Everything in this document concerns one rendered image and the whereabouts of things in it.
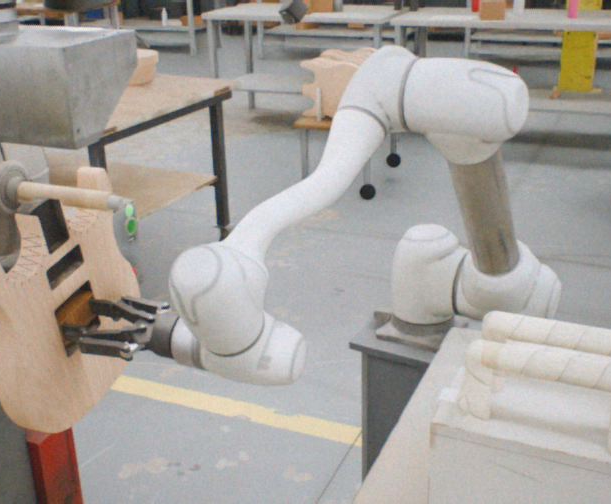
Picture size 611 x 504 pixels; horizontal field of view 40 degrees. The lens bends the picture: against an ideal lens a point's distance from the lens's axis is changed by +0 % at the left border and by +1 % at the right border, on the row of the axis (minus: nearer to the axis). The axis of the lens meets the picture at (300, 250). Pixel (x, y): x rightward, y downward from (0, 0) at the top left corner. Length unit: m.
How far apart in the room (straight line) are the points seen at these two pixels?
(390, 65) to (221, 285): 0.60
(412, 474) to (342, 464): 1.58
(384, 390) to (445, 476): 1.02
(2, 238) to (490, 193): 0.90
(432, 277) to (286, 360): 0.78
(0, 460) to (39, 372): 0.52
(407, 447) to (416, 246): 0.76
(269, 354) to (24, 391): 0.41
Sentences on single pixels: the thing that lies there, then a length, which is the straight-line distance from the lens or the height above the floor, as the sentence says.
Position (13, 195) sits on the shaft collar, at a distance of 1.53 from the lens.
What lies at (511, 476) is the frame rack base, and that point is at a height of 1.05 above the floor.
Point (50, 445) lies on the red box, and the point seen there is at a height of 0.59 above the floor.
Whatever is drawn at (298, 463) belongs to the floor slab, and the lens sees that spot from 2.85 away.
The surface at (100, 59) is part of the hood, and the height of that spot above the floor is 1.50.
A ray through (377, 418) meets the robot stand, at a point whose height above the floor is 0.49.
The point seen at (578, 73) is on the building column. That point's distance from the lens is 8.11.
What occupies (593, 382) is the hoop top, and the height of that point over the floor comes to 1.19.
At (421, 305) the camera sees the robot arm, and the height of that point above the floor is 0.81.
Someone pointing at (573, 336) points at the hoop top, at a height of 1.20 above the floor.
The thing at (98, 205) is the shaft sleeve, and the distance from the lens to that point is 1.43.
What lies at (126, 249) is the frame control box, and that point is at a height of 1.02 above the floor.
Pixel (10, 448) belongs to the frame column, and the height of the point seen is 0.64.
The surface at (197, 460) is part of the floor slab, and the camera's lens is 2.90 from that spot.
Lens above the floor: 1.70
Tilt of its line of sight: 22 degrees down
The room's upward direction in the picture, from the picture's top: 2 degrees counter-clockwise
